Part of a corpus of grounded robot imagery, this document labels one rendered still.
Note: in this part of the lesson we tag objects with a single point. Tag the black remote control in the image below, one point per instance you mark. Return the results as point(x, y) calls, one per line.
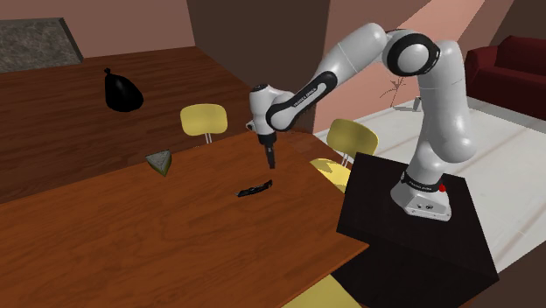
point(254, 189)

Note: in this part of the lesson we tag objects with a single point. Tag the bare twig plant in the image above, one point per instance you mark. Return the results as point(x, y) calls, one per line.
point(395, 87)

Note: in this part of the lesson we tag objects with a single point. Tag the yellow chair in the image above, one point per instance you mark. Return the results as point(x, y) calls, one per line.
point(322, 295)
point(352, 137)
point(203, 119)

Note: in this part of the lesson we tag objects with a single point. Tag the dark red sofa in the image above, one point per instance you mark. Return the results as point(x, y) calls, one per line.
point(509, 74)

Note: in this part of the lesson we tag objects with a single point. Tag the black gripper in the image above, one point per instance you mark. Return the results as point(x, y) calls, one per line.
point(267, 138)

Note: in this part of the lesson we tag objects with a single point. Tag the black robot stand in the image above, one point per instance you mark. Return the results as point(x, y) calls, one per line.
point(409, 247)

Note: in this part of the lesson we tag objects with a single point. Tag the grey-green wedge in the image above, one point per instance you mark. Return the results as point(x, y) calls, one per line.
point(160, 161)

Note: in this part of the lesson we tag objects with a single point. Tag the black garbage bag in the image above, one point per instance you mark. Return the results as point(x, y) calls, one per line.
point(121, 93)

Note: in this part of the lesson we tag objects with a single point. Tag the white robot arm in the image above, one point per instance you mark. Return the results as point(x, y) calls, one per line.
point(441, 115)

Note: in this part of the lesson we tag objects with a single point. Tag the brown wooden table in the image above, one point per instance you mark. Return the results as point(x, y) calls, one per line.
point(140, 239)

